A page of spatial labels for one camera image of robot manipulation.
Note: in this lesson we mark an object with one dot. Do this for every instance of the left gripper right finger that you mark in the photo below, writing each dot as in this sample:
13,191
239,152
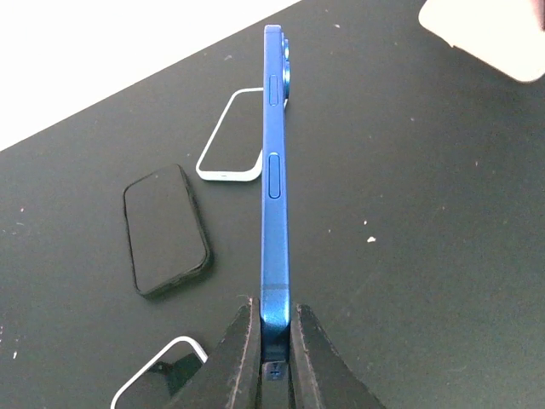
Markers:
319,377

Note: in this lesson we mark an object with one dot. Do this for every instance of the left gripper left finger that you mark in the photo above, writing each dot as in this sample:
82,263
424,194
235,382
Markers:
230,376

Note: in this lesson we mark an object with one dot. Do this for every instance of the blue phone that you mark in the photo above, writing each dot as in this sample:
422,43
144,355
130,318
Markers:
275,255

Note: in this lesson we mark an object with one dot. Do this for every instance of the pink phone case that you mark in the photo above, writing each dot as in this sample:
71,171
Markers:
507,35

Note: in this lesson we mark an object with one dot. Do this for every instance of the phone in lilac case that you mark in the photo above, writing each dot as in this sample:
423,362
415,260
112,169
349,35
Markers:
162,376

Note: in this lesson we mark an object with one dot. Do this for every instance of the phone in black case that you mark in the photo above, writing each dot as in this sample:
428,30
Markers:
168,242

